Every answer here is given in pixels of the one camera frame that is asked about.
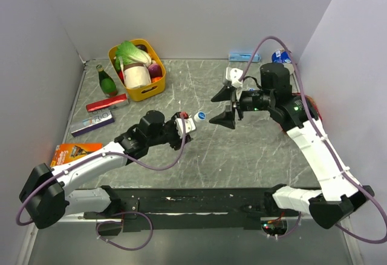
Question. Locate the blue wrapped toilet roll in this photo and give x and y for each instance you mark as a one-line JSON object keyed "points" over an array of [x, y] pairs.
{"points": [[281, 56]]}

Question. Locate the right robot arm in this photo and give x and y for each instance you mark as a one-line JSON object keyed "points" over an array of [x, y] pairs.
{"points": [[336, 198]]}

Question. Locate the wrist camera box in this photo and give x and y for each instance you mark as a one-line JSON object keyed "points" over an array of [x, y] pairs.
{"points": [[184, 121], [234, 77]]}

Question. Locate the clear plastic bottle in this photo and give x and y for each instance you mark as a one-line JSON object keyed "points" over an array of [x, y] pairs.
{"points": [[199, 123]]}

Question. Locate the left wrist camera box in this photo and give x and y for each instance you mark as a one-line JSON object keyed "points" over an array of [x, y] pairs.
{"points": [[184, 121]]}

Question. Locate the orange razor box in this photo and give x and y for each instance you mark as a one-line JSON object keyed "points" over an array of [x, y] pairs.
{"points": [[68, 152]]}

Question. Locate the white paper roll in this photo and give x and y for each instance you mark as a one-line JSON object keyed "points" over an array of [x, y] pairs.
{"points": [[136, 76]]}

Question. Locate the orange toy fruit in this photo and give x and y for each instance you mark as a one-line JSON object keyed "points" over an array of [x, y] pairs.
{"points": [[155, 79]]}

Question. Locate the yellow plastic basket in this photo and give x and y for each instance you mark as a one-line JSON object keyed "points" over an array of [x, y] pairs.
{"points": [[150, 90]]}

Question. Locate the purple toy onion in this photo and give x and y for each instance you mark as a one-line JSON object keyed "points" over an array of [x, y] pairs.
{"points": [[155, 70]]}

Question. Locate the green glass bottle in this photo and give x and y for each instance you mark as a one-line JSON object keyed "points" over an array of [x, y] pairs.
{"points": [[106, 83]]}

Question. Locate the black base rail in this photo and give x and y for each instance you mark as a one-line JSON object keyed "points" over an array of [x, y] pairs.
{"points": [[196, 208]]}

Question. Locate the red foil box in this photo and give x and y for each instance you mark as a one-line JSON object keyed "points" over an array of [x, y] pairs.
{"points": [[109, 103]]}

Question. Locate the purple silver toothpaste box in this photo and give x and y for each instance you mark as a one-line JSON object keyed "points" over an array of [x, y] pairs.
{"points": [[95, 121]]}

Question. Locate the red cookie bag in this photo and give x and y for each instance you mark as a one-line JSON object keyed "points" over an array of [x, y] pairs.
{"points": [[314, 104]]}

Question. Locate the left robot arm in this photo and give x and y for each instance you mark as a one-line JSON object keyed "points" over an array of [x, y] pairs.
{"points": [[51, 193]]}

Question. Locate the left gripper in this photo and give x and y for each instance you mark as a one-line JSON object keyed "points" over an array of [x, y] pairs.
{"points": [[177, 143]]}

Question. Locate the toy napa cabbage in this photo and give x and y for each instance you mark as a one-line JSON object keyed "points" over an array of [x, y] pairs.
{"points": [[127, 53]]}

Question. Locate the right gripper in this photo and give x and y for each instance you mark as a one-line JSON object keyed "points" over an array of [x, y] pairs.
{"points": [[225, 94]]}

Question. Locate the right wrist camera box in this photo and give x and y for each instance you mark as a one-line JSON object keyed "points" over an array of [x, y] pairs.
{"points": [[234, 77]]}

